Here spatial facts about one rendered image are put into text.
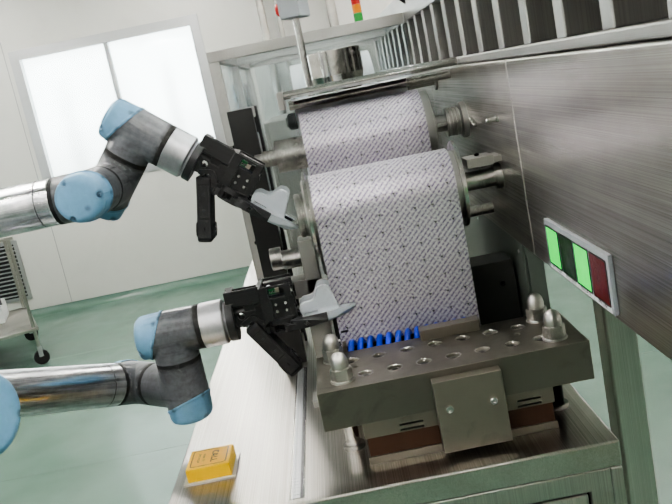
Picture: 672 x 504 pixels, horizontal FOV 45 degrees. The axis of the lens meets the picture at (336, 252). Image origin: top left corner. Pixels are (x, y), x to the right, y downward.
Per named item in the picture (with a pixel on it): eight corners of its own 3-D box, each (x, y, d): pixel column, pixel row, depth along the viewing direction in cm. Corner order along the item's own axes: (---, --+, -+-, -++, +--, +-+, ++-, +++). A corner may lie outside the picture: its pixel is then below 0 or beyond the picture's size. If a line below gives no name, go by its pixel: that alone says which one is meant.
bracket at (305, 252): (311, 398, 152) (276, 240, 146) (345, 392, 152) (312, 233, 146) (311, 409, 147) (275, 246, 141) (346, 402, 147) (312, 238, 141)
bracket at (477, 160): (462, 166, 140) (460, 154, 140) (495, 159, 140) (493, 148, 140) (467, 169, 135) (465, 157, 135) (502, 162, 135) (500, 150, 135)
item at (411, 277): (343, 350, 138) (321, 245, 134) (479, 323, 137) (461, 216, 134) (343, 351, 137) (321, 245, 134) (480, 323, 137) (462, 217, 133)
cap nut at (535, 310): (523, 318, 132) (519, 292, 131) (545, 314, 132) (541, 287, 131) (529, 325, 128) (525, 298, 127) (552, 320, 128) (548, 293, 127)
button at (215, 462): (194, 464, 134) (191, 451, 134) (236, 456, 134) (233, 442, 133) (188, 485, 127) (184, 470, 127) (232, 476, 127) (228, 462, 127)
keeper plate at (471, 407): (443, 447, 120) (430, 378, 118) (509, 434, 120) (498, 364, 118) (445, 455, 118) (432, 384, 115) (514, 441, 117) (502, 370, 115)
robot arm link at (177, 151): (153, 169, 134) (162, 164, 142) (178, 182, 135) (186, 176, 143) (173, 128, 133) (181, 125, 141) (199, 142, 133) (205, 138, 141)
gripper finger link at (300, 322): (326, 314, 131) (273, 325, 132) (328, 323, 132) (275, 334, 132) (326, 306, 136) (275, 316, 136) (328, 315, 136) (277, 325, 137)
